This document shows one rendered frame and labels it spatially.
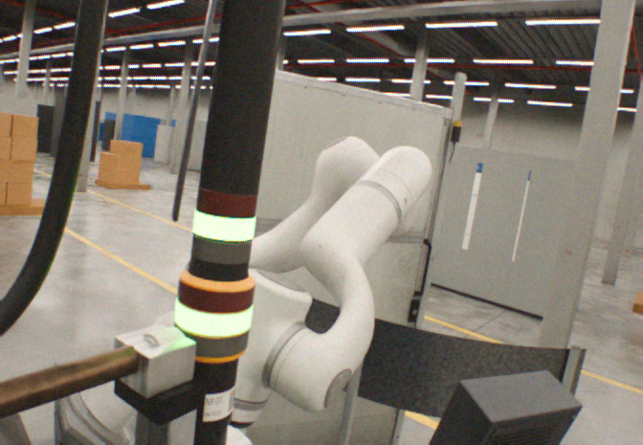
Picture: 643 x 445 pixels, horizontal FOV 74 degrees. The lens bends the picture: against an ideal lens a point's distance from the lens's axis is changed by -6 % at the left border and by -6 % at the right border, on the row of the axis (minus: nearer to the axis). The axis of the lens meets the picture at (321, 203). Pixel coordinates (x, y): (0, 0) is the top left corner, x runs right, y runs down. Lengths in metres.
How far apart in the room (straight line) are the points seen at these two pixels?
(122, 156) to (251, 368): 12.25
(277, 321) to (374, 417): 2.39
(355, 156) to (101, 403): 0.67
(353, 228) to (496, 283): 5.91
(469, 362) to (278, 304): 1.76
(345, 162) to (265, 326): 0.43
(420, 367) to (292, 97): 1.36
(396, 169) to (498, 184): 5.72
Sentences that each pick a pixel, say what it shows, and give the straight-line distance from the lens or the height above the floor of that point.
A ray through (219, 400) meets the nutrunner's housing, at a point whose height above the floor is 1.51.
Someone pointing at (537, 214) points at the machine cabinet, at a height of 1.31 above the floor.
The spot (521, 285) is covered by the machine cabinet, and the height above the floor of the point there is 0.37.
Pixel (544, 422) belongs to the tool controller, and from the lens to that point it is 1.04.
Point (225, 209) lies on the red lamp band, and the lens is 0.24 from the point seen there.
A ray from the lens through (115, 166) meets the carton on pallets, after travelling 12.65.
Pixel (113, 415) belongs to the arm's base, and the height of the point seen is 1.10.
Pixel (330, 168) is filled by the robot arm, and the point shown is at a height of 1.63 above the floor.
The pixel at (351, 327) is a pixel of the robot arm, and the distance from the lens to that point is 0.50.
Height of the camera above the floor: 1.65
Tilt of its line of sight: 6 degrees down
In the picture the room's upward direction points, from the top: 9 degrees clockwise
